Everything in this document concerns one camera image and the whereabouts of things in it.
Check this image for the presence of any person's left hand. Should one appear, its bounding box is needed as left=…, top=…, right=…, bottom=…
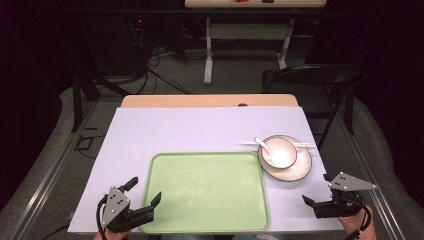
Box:
left=92, top=227, right=133, bottom=240

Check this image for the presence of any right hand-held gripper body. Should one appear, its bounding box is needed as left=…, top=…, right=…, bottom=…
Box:
left=312, top=171, right=378, bottom=220

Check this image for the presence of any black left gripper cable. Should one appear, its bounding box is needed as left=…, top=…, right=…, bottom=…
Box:
left=95, top=194, right=110, bottom=240

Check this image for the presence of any person's right hand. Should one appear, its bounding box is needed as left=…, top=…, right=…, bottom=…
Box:
left=337, top=203, right=378, bottom=240

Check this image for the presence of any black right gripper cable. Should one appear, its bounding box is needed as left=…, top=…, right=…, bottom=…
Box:
left=343, top=196, right=373, bottom=240

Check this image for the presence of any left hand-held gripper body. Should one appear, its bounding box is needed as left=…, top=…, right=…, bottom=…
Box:
left=100, top=185, right=156, bottom=234

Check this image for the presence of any black folding chair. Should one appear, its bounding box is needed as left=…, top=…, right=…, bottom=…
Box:
left=261, top=63, right=368, bottom=150

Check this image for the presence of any green plastic tray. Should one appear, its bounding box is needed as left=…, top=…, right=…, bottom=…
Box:
left=139, top=151, right=271, bottom=234

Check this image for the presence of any white plate with dark rim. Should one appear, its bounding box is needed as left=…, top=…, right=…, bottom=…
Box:
left=257, top=134, right=313, bottom=183

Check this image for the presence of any wooden table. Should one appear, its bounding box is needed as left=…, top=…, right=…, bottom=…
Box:
left=119, top=93, right=300, bottom=108

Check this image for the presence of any white ceramic spoon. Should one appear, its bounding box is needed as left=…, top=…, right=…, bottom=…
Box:
left=253, top=136, right=272, bottom=156

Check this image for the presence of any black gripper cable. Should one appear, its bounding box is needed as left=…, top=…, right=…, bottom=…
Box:
left=343, top=196, right=373, bottom=240
left=95, top=194, right=110, bottom=240

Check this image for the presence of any bundle of black floor cables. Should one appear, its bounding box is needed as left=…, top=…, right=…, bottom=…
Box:
left=128, top=16, right=196, bottom=96

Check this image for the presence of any white chopstick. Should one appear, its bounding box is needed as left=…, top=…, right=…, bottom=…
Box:
left=240, top=143, right=317, bottom=149

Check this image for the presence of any wooden desk with white legs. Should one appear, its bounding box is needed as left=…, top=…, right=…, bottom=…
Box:
left=184, top=0, right=328, bottom=86

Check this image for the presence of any white bowl with dark rim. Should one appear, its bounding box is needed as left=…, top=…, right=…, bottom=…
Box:
left=260, top=135, right=298, bottom=170

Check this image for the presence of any white table cover sheet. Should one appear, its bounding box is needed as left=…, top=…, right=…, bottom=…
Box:
left=67, top=105, right=344, bottom=234

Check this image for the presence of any black metal stand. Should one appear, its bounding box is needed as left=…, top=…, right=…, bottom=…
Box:
left=70, top=19, right=132, bottom=133

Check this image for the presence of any metal floor rail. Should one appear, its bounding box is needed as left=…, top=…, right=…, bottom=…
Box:
left=335, top=108, right=406, bottom=240
left=9, top=99, right=98, bottom=240

